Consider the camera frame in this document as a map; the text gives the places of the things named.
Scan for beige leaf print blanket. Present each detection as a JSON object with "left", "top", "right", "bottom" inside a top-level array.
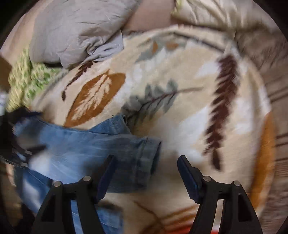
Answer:
[{"left": 30, "top": 26, "right": 275, "bottom": 233}]

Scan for grey quilted pillow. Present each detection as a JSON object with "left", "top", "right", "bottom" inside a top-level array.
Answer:
[{"left": 29, "top": 0, "right": 141, "bottom": 69}]

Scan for green white patterned blanket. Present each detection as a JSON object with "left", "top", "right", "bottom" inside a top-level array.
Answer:
[{"left": 6, "top": 46, "right": 66, "bottom": 112}]

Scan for blue denim jeans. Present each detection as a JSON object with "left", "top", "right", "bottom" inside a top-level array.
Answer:
[{"left": 9, "top": 114, "right": 162, "bottom": 234}]

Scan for striped beige brown sofa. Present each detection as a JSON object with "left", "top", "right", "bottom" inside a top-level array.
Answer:
[{"left": 235, "top": 30, "right": 287, "bottom": 233}]

